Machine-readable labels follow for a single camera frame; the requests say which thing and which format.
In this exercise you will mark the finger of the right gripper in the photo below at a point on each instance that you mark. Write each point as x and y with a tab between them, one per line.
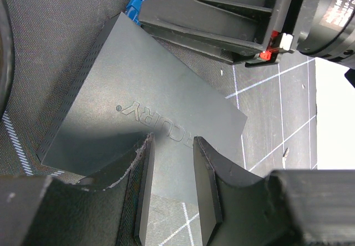
230	31

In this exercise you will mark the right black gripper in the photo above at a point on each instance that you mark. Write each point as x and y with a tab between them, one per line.
316	28

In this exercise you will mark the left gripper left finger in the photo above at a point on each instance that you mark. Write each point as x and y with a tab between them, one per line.
109	207

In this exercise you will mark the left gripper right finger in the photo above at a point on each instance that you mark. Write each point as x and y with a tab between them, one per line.
286	207

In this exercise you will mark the black network switch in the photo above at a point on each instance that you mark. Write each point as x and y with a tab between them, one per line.
128	86

